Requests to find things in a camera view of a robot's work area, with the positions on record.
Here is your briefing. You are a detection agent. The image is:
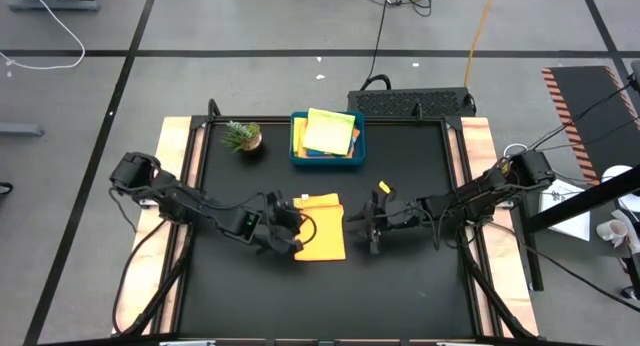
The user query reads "potted succulent plant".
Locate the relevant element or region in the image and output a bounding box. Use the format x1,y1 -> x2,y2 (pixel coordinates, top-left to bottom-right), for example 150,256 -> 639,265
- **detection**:
219,119 -> 264,155

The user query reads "teal plastic bin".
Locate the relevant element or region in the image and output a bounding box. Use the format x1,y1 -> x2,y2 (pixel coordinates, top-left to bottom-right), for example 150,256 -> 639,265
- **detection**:
288,110 -> 368,168

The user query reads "white cup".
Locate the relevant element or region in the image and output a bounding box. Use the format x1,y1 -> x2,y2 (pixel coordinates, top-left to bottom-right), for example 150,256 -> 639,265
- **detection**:
595,218 -> 630,248

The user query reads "black left camera cable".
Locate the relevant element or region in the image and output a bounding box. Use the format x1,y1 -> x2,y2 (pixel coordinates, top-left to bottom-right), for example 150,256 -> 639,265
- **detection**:
297,212 -> 319,246

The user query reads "black camera cable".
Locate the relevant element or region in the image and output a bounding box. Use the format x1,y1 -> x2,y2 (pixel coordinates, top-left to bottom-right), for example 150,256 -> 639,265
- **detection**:
297,212 -> 319,246
422,208 -> 442,251

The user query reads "grey metal floor foot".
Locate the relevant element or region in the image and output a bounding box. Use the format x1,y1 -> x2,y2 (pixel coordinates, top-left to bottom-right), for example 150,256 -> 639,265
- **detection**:
0,120 -> 47,138

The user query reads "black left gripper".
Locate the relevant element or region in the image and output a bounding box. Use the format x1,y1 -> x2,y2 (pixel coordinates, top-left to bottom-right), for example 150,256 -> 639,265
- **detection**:
256,189 -> 305,256

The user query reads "black aluminium table frame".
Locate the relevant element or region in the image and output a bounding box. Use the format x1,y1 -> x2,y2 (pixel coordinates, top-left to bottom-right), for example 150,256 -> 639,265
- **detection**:
112,98 -> 640,346

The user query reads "yellow cable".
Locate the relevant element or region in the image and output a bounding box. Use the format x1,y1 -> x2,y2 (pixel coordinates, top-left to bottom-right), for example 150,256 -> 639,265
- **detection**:
463,0 -> 497,89

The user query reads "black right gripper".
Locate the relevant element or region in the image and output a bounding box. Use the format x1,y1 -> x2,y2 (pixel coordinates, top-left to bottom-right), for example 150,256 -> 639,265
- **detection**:
346,188 -> 427,256

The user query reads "black right camera cable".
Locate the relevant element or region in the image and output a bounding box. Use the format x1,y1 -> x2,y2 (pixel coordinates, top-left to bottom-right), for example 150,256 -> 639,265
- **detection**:
422,208 -> 442,251

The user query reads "black computer case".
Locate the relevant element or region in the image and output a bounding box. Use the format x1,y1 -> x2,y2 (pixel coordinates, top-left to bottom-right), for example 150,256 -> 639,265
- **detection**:
346,74 -> 478,119

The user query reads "black mat with striped edges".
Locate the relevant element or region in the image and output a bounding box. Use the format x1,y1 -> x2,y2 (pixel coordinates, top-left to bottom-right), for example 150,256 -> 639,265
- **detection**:
541,64 -> 640,188

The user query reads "white floor cable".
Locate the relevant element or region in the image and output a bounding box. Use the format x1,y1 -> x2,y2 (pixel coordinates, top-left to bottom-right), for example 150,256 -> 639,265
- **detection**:
0,0 -> 87,72

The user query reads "green microfiber towel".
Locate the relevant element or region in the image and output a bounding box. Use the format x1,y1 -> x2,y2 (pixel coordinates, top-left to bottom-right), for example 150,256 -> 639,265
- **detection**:
301,107 -> 358,157

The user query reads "black power cable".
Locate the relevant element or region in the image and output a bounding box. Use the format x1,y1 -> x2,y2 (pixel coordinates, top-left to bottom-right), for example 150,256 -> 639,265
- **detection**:
359,0 -> 392,92

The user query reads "white paper sheet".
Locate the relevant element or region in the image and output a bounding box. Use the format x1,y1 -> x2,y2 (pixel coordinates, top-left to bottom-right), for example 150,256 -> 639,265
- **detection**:
538,178 -> 592,243

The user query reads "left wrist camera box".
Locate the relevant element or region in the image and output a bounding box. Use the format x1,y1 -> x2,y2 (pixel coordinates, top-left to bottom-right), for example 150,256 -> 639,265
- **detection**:
279,205 -> 304,232

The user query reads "light wooden side board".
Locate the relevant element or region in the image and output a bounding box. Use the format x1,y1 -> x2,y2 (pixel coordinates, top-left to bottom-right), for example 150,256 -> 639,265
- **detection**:
459,116 -> 540,337
112,116 -> 194,336

